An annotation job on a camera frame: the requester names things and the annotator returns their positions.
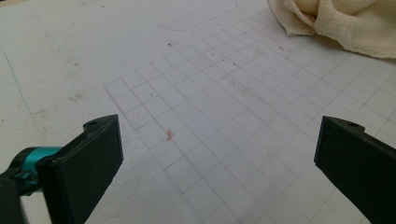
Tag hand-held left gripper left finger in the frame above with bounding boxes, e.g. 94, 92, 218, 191
36, 114, 124, 224

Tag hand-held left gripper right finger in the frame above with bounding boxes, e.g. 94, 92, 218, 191
313, 115, 396, 224

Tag cream towel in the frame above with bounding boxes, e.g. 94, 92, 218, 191
268, 0, 396, 60

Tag light blue cloth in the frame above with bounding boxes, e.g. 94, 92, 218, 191
0, 0, 396, 224

